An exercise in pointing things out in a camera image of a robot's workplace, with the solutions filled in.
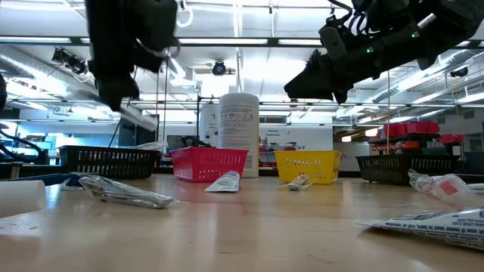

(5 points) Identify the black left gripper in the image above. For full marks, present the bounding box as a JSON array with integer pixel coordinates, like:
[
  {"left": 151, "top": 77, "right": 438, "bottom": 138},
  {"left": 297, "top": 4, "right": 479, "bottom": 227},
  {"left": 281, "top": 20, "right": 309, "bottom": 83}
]
[{"left": 85, "top": 0, "right": 179, "bottom": 113}]

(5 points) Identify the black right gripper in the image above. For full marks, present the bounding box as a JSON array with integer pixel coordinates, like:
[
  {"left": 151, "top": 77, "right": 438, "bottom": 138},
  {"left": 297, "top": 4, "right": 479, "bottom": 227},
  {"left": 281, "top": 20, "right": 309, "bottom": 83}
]
[{"left": 284, "top": 26, "right": 430, "bottom": 105}]

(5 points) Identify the clear teal white toothbrush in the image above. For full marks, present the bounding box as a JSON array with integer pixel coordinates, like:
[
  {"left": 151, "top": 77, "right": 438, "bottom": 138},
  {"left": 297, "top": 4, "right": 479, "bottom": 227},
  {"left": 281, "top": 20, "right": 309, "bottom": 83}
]
[{"left": 130, "top": 141, "right": 168, "bottom": 152}]

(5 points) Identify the blue packet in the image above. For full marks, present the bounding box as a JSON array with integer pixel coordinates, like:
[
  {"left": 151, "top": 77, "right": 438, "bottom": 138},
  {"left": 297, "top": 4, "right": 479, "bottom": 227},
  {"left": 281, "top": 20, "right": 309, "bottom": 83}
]
[{"left": 11, "top": 172, "right": 92, "bottom": 190}]

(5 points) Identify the small clear packet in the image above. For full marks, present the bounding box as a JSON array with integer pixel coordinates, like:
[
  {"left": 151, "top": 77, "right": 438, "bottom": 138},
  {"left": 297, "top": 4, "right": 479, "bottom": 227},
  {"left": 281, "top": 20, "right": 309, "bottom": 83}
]
[{"left": 279, "top": 174, "right": 313, "bottom": 192}]

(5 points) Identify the white toothpaste tube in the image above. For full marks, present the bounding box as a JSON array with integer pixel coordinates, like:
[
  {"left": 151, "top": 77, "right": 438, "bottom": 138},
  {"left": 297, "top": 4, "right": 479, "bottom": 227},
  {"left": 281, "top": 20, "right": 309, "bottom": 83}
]
[
  {"left": 357, "top": 207, "right": 484, "bottom": 251},
  {"left": 204, "top": 170, "right": 242, "bottom": 193}
]

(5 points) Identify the white cylinder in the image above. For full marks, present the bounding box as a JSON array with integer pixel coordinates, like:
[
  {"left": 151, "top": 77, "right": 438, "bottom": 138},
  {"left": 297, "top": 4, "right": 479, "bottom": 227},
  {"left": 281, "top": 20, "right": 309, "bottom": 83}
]
[{"left": 0, "top": 180, "right": 48, "bottom": 219}]

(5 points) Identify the clear red-label item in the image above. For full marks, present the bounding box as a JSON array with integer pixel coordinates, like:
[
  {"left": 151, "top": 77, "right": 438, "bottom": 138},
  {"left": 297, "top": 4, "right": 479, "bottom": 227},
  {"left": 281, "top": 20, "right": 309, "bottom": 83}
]
[{"left": 407, "top": 168, "right": 482, "bottom": 206}]

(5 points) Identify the black computer monitor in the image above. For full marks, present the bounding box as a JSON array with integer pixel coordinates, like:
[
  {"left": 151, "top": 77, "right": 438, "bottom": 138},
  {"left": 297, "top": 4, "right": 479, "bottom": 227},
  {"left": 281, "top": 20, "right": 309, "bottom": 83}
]
[{"left": 118, "top": 113, "right": 160, "bottom": 148}]

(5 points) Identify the black plastic basket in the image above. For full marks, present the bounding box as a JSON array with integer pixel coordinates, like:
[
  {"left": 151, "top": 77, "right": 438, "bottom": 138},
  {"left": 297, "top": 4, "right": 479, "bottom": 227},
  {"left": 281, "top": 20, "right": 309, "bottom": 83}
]
[
  {"left": 58, "top": 145, "right": 160, "bottom": 181},
  {"left": 355, "top": 153, "right": 461, "bottom": 186}
]

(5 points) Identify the white wipes canister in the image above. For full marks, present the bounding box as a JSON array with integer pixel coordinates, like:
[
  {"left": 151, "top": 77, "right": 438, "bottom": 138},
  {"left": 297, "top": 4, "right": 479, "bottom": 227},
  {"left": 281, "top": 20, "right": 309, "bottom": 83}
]
[{"left": 218, "top": 92, "right": 261, "bottom": 178}]

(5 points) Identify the yellow plastic basket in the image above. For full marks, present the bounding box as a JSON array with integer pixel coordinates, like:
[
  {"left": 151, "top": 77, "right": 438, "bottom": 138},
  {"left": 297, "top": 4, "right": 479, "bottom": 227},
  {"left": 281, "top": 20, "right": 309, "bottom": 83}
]
[{"left": 275, "top": 150, "right": 343, "bottom": 185}]

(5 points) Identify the red plastic basket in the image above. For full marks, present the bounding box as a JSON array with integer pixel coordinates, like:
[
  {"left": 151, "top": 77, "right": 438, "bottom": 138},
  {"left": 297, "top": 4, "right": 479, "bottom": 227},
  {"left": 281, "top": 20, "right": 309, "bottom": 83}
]
[{"left": 170, "top": 147, "right": 249, "bottom": 184}]

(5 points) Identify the metal shelf with red bins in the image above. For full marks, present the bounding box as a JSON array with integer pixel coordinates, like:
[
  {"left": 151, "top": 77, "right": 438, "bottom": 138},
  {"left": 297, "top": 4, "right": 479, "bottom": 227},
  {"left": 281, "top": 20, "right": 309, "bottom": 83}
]
[{"left": 368, "top": 120, "right": 464, "bottom": 156}]

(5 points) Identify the black ceiling fixture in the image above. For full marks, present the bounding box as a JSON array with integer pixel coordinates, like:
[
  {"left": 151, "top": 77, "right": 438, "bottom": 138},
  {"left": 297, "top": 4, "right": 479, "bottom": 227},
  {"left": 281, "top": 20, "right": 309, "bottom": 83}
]
[{"left": 449, "top": 66, "right": 470, "bottom": 79}]

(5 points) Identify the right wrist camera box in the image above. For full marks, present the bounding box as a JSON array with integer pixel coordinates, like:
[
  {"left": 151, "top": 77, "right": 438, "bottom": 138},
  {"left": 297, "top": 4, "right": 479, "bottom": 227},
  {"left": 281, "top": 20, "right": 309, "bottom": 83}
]
[{"left": 319, "top": 24, "right": 349, "bottom": 61}]

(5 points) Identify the black ceiling camera rig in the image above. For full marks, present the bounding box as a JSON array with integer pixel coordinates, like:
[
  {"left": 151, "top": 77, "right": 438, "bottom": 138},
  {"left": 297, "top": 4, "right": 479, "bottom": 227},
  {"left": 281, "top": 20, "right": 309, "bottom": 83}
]
[{"left": 51, "top": 48, "right": 89, "bottom": 76}]

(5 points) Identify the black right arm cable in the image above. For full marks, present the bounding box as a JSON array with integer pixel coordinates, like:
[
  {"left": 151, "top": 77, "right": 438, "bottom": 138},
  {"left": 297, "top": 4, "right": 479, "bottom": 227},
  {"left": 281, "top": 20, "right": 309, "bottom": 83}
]
[{"left": 327, "top": 0, "right": 379, "bottom": 37}]

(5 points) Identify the black aluminium table frame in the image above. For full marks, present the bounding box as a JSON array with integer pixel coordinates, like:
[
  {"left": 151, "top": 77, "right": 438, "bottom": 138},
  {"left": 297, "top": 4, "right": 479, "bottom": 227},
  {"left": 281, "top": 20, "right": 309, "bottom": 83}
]
[{"left": 0, "top": 96, "right": 484, "bottom": 181}]

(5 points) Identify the black round ceiling camera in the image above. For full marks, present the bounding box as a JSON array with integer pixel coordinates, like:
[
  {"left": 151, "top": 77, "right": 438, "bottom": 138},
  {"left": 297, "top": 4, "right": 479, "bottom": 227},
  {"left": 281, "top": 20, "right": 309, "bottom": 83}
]
[{"left": 211, "top": 60, "right": 228, "bottom": 77}]

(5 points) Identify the thick black curved cable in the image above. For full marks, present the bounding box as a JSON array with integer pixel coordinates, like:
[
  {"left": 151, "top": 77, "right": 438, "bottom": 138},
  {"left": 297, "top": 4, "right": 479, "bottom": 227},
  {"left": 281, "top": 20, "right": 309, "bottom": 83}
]
[{"left": 0, "top": 128, "right": 49, "bottom": 164}]

